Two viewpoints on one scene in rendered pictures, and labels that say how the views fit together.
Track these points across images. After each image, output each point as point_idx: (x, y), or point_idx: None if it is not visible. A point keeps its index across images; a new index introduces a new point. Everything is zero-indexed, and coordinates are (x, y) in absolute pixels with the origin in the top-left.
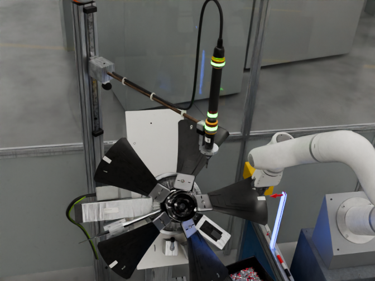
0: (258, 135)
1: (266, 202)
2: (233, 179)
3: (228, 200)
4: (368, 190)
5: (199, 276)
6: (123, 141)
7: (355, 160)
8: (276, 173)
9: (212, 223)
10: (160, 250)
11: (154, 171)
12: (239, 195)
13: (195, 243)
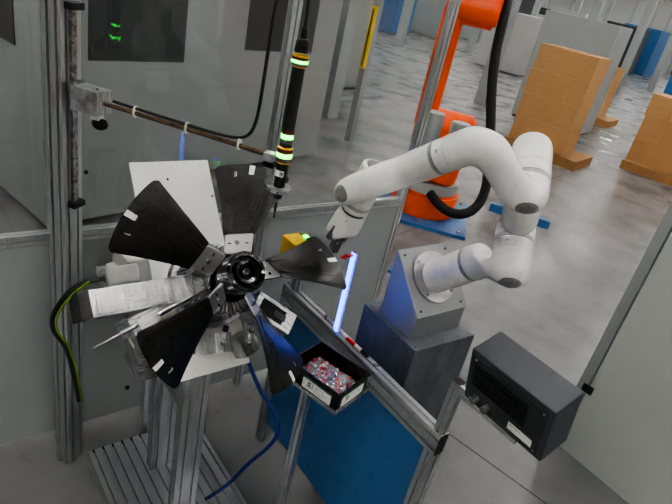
0: (279, 211)
1: (338, 263)
2: None
3: (296, 264)
4: (507, 189)
5: (277, 365)
6: (155, 186)
7: (492, 156)
8: (364, 213)
9: (273, 302)
10: (202, 352)
11: None
12: (305, 258)
13: (264, 323)
